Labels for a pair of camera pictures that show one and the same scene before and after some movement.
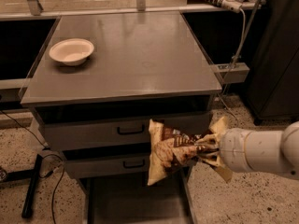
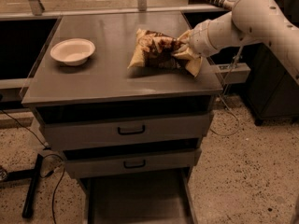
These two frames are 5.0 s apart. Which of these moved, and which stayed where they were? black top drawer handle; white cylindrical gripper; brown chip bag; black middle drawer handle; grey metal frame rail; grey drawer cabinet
Moved: brown chip bag; white cylindrical gripper
Stayed: grey metal frame rail; grey drawer cabinet; black top drawer handle; black middle drawer handle
